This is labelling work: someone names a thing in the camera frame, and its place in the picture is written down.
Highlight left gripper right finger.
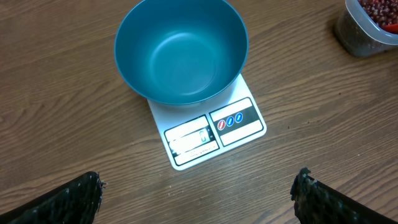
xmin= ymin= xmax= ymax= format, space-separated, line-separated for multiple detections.
xmin=290 ymin=167 xmax=397 ymax=224

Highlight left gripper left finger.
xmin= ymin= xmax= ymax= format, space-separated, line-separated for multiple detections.
xmin=1 ymin=171 xmax=106 ymax=224

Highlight orange measuring scoop blue handle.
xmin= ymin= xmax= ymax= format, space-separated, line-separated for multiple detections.
xmin=383 ymin=24 xmax=398 ymax=34

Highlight white digital kitchen scale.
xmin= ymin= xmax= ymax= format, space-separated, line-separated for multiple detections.
xmin=149 ymin=75 xmax=267 ymax=170

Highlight teal plastic bowl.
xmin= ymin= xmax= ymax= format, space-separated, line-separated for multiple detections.
xmin=114 ymin=0 xmax=249 ymax=105

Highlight clear plastic bean container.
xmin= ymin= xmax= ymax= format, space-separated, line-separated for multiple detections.
xmin=334 ymin=0 xmax=397 ymax=57

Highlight red beans in container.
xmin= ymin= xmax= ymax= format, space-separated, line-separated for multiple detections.
xmin=358 ymin=0 xmax=397 ymax=28

